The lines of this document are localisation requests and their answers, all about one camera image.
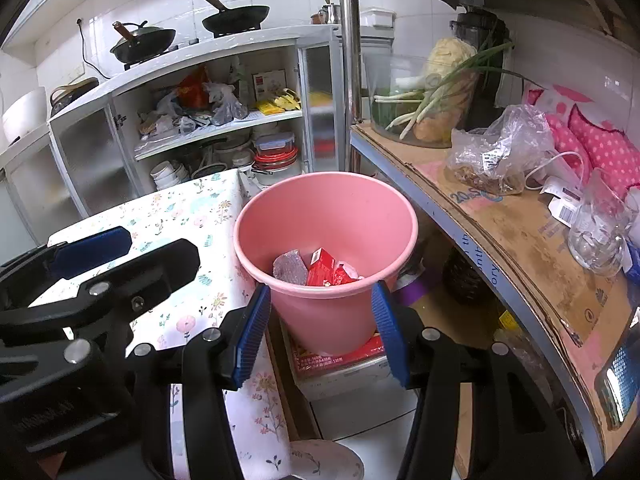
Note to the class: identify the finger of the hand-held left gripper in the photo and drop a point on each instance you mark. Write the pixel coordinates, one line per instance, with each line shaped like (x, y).
(92, 252)
(150, 267)

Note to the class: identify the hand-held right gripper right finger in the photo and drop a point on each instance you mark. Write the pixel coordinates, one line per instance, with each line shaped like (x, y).
(387, 332)

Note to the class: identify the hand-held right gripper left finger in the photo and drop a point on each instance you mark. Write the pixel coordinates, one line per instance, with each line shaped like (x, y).
(252, 332)

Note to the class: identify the red plastic wrapper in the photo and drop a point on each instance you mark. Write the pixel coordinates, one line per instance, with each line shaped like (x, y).
(346, 276)

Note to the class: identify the silver bubble bag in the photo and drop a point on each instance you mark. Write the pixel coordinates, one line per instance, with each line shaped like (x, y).
(290, 266)

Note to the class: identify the pink plastic bucket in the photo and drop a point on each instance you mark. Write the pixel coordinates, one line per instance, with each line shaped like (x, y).
(325, 210)

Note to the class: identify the floral tablecloth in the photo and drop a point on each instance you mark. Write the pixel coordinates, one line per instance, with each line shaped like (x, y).
(165, 215)

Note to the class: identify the purple container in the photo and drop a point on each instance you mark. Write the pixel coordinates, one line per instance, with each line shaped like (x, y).
(417, 285)

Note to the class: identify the red cardboard box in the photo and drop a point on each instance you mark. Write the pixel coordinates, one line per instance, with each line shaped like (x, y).
(330, 362)

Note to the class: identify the white kitchen cabinet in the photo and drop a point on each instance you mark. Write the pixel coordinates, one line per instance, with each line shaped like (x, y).
(85, 160)

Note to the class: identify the stack of white bowls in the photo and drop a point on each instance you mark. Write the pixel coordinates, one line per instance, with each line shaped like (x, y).
(167, 174)

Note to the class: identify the stack of dark-rimmed plates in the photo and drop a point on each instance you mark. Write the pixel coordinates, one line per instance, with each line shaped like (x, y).
(220, 157)

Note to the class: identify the round floral stool seat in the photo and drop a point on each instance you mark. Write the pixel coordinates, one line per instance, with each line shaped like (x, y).
(325, 460)

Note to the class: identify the cardboard sheet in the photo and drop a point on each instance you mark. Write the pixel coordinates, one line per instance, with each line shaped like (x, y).
(515, 240)

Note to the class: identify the red-lidded glass containers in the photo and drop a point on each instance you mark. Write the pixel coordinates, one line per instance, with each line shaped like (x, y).
(275, 152)

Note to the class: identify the pile of plastic bags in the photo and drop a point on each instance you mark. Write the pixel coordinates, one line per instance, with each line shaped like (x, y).
(225, 105)

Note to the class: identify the red plastic bag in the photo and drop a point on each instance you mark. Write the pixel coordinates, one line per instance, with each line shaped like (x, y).
(192, 87)

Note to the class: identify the clear plastic bag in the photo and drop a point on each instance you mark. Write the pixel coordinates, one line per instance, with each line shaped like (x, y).
(495, 155)

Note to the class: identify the yellow packets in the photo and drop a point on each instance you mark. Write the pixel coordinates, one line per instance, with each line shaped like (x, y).
(277, 102)

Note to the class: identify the black wok left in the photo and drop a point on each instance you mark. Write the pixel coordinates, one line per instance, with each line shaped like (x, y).
(145, 42)

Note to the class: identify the green onions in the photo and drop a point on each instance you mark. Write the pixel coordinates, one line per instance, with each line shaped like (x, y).
(425, 102)

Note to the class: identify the glass jug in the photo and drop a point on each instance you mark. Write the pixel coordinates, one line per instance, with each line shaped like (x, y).
(597, 230)

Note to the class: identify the dark glossy device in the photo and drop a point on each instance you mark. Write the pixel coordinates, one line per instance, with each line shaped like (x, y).
(617, 385)

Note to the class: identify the glass bowl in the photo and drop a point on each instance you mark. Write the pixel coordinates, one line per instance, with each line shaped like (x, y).
(385, 80)

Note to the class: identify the black frying pan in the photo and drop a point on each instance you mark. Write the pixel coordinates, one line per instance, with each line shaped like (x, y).
(235, 17)

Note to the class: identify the metal shelf rack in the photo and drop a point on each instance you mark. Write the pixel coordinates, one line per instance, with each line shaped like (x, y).
(352, 60)

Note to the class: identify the napa cabbage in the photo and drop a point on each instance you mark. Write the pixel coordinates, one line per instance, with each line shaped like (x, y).
(450, 57)

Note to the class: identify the pink polka dot bag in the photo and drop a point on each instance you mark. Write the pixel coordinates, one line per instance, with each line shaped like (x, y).
(600, 145)

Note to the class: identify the white lidded container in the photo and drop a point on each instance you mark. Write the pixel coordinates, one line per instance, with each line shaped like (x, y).
(377, 17)

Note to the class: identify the black blender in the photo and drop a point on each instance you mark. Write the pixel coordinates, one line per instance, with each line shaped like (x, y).
(480, 25)

